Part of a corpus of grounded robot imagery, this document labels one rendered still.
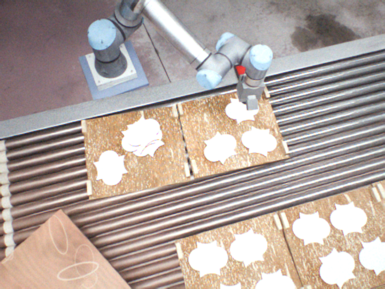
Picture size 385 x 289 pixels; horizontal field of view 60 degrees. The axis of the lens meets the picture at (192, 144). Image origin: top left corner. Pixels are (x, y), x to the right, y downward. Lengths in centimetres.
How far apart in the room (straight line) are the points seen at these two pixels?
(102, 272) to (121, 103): 72
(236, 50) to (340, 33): 211
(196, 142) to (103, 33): 58
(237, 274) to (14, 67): 235
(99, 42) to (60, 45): 156
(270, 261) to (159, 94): 84
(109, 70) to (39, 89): 132
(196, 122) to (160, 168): 26
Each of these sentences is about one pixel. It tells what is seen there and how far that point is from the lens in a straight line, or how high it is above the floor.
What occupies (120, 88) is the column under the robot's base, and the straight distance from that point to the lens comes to 162.
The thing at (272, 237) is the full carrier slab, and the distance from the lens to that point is 136.
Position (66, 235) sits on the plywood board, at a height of 104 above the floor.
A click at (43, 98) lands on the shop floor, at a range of 278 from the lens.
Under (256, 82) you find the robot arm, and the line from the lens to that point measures 123.
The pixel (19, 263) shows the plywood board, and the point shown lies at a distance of 133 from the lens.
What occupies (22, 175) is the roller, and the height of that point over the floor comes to 92.
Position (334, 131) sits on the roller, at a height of 92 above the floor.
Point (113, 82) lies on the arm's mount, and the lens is 161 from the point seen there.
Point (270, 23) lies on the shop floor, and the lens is 307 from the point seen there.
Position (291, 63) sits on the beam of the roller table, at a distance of 170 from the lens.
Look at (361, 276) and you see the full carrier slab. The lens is 147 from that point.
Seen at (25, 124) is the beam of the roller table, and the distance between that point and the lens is 161.
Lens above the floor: 224
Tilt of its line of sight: 69 degrees down
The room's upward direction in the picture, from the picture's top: 4 degrees clockwise
